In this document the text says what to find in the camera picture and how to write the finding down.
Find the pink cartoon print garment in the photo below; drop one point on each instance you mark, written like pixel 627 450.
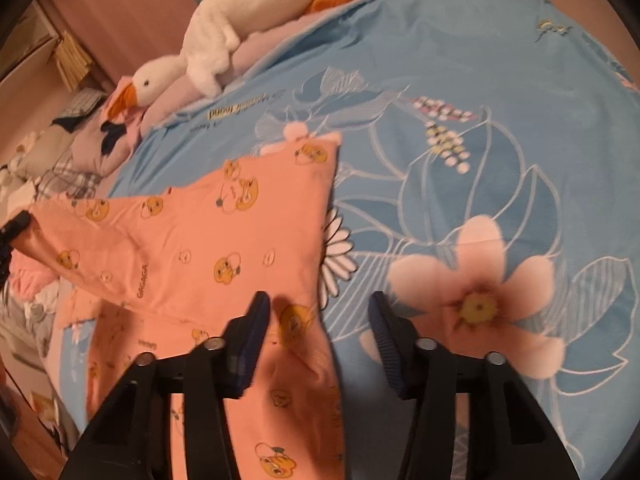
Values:
pixel 200 240

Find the blue floral duvet cover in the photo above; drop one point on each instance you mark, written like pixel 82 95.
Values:
pixel 450 110

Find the cardboard box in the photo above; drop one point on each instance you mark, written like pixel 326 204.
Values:
pixel 22 45

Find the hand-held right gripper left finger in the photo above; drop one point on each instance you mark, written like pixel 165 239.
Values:
pixel 252 342

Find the pink cloth with navy bow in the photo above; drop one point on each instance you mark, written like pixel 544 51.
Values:
pixel 117 120

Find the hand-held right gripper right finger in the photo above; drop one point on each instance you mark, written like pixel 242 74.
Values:
pixel 387 345

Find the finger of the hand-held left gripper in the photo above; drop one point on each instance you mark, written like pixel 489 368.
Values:
pixel 17 227

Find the pink ruffled cloth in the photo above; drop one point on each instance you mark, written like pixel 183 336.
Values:
pixel 32 270

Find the white goose plush toy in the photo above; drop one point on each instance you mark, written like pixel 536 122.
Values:
pixel 260 10

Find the lilac pillow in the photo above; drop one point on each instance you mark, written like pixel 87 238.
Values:
pixel 272 40

